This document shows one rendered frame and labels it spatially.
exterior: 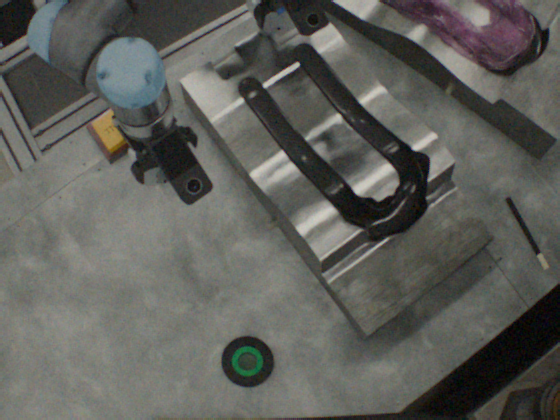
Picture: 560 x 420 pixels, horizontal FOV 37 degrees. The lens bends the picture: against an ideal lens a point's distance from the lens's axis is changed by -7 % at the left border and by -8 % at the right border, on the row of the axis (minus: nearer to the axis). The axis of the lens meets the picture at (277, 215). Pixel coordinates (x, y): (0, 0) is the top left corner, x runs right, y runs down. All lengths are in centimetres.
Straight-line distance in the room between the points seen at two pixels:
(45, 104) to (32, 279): 83
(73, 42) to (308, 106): 50
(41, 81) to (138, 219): 88
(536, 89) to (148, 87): 71
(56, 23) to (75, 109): 113
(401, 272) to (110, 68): 60
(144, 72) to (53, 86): 127
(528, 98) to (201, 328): 65
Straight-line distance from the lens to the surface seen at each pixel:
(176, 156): 114
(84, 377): 141
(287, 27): 141
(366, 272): 135
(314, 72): 142
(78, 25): 103
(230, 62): 145
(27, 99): 223
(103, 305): 142
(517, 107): 142
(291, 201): 131
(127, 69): 97
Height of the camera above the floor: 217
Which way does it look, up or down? 75 degrees down
